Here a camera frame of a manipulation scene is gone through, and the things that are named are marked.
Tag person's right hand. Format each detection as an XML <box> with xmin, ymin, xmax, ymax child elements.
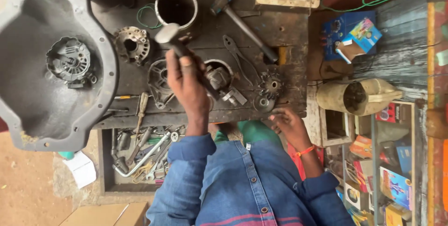
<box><xmin>268</xmin><ymin>107</ymin><xmax>313</xmax><ymax>150</ymax></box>

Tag person's left hand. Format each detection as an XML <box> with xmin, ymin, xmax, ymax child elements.
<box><xmin>165</xmin><ymin>49</ymin><xmax>211</xmax><ymax>119</ymax></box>

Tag small steel hammer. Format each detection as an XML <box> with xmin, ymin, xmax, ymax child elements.
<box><xmin>154</xmin><ymin>23</ymin><xmax>222</xmax><ymax>100</ymax></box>

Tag alternator pulley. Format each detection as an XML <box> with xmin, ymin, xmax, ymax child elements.
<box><xmin>252</xmin><ymin>95</ymin><xmax>276</xmax><ymax>113</ymax></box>

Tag green trousers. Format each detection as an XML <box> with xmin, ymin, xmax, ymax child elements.
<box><xmin>213</xmin><ymin>120</ymin><xmax>283</xmax><ymax>147</ymax></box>

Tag alternator cooling fan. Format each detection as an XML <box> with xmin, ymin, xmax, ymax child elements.
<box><xmin>258</xmin><ymin>72</ymin><xmax>284</xmax><ymax>101</ymax></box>

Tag orange wristband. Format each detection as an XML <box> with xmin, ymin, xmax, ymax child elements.
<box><xmin>295</xmin><ymin>144</ymin><xmax>316</xmax><ymax>158</ymax></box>

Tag small open wooden box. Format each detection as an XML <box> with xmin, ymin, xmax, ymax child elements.
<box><xmin>319</xmin><ymin>108</ymin><xmax>356</xmax><ymax>147</ymax></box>

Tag beige plastic jug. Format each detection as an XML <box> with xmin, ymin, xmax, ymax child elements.
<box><xmin>316</xmin><ymin>78</ymin><xmax>403</xmax><ymax>117</ymax></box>

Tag alternator rotor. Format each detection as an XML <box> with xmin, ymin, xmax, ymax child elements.
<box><xmin>204</xmin><ymin>59</ymin><xmax>235</xmax><ymax>92</ymax></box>

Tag blue denim shirt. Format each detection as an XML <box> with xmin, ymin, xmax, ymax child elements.
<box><xmin>146</xmin><ymin>133</ymin><xmax>356</xmax><ymax>226</ymax></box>

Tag dark metal pliers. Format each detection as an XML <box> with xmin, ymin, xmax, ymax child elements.
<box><xmin>223</xmin><ymin>35</ymin><xmax>262</xmax><ymax>87</ymax></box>

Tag large dark sledge hammer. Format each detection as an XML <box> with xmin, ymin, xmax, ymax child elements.
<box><xmin>210</xmin><ymin>0</ymin><xmax>279</xmax><ymax>63</ymax></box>

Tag blue carton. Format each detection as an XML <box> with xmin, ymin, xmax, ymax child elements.
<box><xmin>321</xmin><ymin>10</ymin><xmax>377</xmax><ymax>62</ymax></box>

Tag small colourful printed box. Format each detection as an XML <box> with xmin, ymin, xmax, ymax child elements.
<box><xmin>336</xmin><ymin>17</ymin><xmax>383</xmax><ymax>64</ymax></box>

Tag glass display case of boxes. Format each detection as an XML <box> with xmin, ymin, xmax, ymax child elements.
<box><xmin>341</xmin><ymin>101</ymin><xmax>421</xmax><ymax>226</ymax></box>

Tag drawer of hand tools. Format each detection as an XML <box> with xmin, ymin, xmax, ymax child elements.
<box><xmin>98</xmin><ymin>125</ymin><xmax>187</xmax><ymax>194</ymax></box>

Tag rusty alternator end housing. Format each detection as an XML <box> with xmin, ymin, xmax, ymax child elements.
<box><xmin>113</xmin><ymin>26</ymin><xmax>151</xmax><ymax>66</ymax></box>

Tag steel cylinder sleeve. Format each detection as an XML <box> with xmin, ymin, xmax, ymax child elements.
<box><xmin>154</xmin><ymin>0</ymin><xmax>199</xmax><ymax>31</ymax></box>

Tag brown cardboard box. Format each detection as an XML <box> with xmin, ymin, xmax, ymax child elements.
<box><xmin>59</xmin><ymin>202</ymin><xmax>150</xmax><ymax>226</ymax></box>

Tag white paper sheet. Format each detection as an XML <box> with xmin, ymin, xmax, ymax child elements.
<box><xmin>63</xmin><ymin>150</ymin><xmax>97</xmax><ymax>189</ymax></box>

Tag black alternator rear cover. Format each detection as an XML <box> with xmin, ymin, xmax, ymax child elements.
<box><xmin>46</xmin><ymin>37</ymin><xmax>93</xmax><ymax>82</ymax></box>

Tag large grey bell housing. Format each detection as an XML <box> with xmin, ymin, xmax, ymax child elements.
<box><xmin>0</xmin><ymin>0</ymin><xmax>120</xmax><ymax>152</ymax></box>

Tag small metal bracket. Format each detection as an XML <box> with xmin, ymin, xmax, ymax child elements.
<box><xmin>220</xmin><ymin>87</ymin><xmax>248</xmax><ymax>107</ymax></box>

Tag grey alternator front bracket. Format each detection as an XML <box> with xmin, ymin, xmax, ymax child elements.
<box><xmin>147</xmin><ymin>59</ymin><xmax>176</xmax><ymax>110</ymax></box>

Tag wooden handle screwdriver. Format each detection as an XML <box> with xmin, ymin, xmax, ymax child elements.
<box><xmin>134</xmin><ymin>92</ymin><xmax>150</xmax><ymax>140</ymax></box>

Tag thin green wire loop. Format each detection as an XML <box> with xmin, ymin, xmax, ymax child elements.
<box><xmin>136</xmin><ymin>3</ymin><xmax>164</xmax><ymax>30</ymax></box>

